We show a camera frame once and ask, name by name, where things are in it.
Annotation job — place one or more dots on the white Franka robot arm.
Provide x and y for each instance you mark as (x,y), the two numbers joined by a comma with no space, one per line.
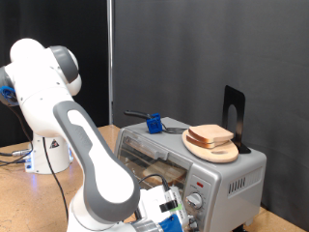
(103,174)

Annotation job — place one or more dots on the round wooden cutting board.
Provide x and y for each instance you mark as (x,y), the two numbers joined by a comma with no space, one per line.
(219,155)

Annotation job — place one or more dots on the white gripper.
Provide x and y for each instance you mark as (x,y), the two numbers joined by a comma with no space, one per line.
(151,203)

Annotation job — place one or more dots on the metal spatula with blue block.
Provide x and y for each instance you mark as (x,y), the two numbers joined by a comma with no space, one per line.
(154,124)

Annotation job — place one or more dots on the silver toaster oven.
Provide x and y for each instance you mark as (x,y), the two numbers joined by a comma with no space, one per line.
(225,174)

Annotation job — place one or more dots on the black metal bookend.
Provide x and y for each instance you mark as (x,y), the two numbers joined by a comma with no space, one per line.
(241,106)

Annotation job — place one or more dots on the vertical metal pole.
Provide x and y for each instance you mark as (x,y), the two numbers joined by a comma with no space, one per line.
(110,80)

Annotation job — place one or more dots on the silver oven knob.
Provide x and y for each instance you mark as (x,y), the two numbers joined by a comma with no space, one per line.
(194,200)

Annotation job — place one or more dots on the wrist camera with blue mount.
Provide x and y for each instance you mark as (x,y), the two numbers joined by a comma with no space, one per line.
(172,224)

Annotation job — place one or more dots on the white bread slice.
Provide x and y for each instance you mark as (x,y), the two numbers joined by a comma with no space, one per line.
(210,132)
(202,144)
(169,170)

